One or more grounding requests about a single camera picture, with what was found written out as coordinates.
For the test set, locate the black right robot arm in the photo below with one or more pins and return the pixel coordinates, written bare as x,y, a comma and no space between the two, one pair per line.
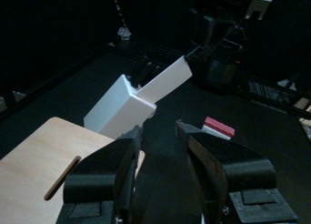
220,51

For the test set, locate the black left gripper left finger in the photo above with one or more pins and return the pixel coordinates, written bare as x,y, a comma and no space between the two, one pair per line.
100,179

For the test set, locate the white box fixture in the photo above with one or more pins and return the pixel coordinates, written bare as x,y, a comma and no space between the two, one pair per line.
252,1

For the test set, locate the flat white toy block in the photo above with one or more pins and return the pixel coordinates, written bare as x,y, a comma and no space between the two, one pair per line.
213,133

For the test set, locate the small white clamp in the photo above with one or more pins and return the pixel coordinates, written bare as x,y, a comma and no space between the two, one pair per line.
124,33

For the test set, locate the light wooden cutting board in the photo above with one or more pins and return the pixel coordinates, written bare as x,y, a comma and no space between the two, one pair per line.
36,160

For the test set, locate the black vent grille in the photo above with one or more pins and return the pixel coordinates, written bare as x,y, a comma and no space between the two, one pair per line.
264,91

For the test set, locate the red striped toy block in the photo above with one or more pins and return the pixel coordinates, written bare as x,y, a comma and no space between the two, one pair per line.
220,126

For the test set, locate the white knife holder block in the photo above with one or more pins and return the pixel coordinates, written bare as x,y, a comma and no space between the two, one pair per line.
117,109

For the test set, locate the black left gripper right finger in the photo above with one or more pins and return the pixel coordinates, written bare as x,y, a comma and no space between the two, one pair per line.
239,179

